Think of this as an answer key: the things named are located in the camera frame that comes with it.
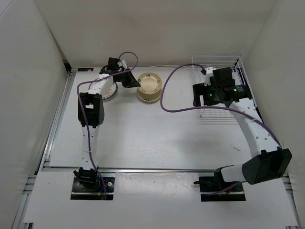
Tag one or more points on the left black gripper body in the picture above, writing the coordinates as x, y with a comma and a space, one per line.
120, 78

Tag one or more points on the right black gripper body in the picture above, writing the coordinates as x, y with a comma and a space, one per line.
212, 97

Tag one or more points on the beige plate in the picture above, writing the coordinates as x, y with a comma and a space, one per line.
150, 83
149, 101
149, 95

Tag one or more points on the white plate orange sunburst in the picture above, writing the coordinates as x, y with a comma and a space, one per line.
111, 92

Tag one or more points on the beige plate back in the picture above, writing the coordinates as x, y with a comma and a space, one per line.
150, 83

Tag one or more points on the beige plate front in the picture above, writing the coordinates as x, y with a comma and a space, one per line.
149, 101

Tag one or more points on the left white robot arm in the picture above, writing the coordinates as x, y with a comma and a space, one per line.
91, 116

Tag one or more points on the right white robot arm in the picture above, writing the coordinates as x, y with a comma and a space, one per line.
269, 161

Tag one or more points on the white front cover board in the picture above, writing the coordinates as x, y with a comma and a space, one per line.
156, 201

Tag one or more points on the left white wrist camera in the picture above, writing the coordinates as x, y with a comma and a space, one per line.
122, 65

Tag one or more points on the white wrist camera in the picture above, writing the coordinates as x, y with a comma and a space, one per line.
208, 74
122, 65

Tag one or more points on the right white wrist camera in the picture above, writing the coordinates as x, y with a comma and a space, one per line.
208, 74

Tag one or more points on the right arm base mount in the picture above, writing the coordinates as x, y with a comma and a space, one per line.
211, 191

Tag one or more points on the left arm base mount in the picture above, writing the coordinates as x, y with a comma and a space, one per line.
80, 192

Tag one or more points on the aluminium frame rail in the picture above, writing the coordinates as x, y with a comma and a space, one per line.
130, 170

